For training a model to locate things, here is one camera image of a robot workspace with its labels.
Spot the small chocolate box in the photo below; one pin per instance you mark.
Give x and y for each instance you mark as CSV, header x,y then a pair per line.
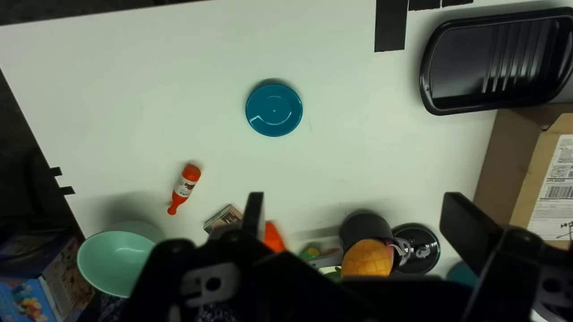
x,y
225,216

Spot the black pot lid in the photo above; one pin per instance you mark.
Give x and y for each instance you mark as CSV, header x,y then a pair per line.
x,y
418,248

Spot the mint green bowl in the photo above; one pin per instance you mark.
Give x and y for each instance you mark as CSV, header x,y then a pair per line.
x,y
112,259

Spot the orange and white bottle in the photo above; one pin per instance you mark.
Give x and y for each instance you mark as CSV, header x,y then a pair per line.
x,y
185,186

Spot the teal cooking pot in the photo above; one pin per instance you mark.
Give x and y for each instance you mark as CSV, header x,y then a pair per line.
x,y
463,273

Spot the black mug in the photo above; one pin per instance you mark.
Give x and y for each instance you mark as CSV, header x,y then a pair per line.
x,y
364,223

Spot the yellow toy pineapple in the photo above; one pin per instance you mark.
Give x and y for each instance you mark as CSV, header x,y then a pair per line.
x,y
368,257

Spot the teal round plate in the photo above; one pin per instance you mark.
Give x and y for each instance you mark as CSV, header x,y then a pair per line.
x,y
273,107

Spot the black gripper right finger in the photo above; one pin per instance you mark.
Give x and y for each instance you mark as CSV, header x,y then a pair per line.
x,y
468,229

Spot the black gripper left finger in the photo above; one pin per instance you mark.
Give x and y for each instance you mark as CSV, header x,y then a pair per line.
x,y
253,214

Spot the black dish rack tray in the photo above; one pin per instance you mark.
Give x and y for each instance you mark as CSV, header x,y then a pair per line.
x,y
511,59

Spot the green toy cup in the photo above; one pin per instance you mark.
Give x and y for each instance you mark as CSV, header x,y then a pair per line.
x,y
312,252

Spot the orange L-shaped block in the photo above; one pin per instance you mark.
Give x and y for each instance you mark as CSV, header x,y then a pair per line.
x,y
273,238

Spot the brown cardboard box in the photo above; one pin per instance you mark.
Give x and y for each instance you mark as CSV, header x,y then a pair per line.
x,y
527,173

